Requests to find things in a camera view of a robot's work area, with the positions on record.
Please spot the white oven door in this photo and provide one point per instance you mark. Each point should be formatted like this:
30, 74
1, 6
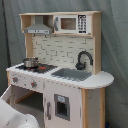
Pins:
7, 95

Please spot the ice dispenser panel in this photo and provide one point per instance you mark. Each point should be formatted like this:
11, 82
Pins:
62, 107

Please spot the black toy stovetop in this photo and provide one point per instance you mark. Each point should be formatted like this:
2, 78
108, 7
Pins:
40, 68

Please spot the right red stove knob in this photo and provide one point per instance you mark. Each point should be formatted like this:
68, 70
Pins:
34, 84

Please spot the black toy faucet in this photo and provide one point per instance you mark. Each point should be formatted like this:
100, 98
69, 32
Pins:
81, 65

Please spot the red stove knob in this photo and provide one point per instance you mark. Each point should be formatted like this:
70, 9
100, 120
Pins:
15, 79
34, 84

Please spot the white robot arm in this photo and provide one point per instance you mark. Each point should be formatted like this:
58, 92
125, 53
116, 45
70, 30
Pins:
11, 118

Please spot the silver toy pot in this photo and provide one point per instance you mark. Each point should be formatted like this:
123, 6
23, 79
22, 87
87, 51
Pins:
31, 62

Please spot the toy microwave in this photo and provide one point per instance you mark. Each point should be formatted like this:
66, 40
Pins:
74, 24

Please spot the grey range hood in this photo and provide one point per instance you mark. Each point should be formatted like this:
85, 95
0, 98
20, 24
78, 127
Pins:
38, 27

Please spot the grey toy sink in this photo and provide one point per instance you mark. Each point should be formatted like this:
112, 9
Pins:
71, 74

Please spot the wooden toy kitchen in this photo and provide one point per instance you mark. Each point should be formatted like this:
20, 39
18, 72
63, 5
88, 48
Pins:
67, 89

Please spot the left red stove knob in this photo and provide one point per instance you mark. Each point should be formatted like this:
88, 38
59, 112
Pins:
15, 79

